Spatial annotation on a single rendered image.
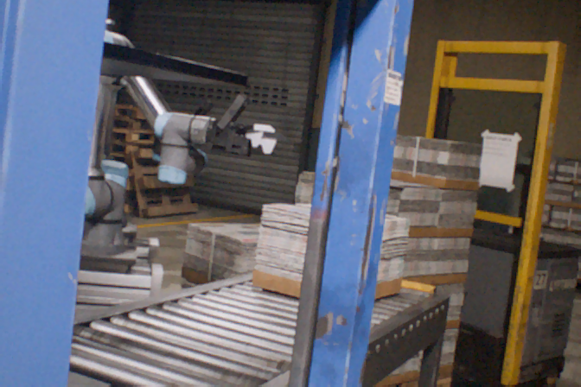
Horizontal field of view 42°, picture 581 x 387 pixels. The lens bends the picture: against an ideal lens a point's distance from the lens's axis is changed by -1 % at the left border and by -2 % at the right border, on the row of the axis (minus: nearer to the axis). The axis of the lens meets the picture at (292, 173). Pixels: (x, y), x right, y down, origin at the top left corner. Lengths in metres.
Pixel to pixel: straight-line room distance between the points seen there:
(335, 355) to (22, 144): 0.64
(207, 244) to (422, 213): 1.05
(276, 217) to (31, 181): 1.65
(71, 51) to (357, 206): 0.57
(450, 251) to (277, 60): 7.27
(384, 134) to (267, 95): 9.76
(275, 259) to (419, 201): 1.49
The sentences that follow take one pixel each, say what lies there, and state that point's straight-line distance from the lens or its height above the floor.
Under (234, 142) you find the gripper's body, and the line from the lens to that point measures 2.03.
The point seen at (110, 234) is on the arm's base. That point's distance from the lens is 2.33.
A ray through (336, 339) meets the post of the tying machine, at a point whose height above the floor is 0.99.
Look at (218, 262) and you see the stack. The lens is 2.92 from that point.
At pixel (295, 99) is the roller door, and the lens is 10.52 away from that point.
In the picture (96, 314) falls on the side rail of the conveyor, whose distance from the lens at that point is 1.72.
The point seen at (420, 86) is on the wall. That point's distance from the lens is 9.97.
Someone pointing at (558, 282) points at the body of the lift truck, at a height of 0.61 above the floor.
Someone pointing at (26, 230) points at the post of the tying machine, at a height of 1.17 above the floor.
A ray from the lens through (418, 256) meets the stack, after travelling 3.56.
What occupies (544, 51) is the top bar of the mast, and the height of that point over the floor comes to 1.80.
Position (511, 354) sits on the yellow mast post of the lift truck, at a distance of 4.09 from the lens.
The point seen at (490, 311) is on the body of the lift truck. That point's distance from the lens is 4.31.
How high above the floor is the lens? 1.25
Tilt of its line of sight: 3 degrees down
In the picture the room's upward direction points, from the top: 7 degrees clockwise
